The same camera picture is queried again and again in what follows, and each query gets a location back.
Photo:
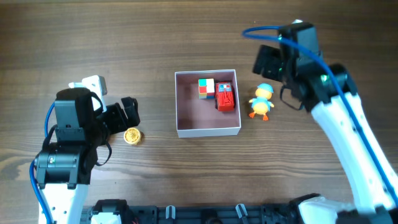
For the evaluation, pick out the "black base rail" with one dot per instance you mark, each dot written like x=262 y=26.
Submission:
x=118 y=211

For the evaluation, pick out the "red toy truck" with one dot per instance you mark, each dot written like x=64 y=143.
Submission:
x=224 y=97

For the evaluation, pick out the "white box pink inside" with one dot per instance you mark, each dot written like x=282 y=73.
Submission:
x=196 y=117

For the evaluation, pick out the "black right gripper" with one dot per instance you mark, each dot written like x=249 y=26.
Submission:
x=270 y=63

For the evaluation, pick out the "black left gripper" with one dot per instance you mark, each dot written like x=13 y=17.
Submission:
x=120 y=119

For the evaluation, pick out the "colourful puzzle cube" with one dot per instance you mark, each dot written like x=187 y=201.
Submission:
x=206 y=88

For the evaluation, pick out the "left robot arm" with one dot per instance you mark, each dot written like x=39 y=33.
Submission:
x=61 y=172

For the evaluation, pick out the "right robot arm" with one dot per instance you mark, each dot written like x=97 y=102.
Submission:
x=331 y=96

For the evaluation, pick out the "yellow round wheel toy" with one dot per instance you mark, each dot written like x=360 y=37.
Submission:
x=132 y=136

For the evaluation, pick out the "yellow duck toy blue hat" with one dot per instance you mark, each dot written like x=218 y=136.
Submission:
x=260 y=104

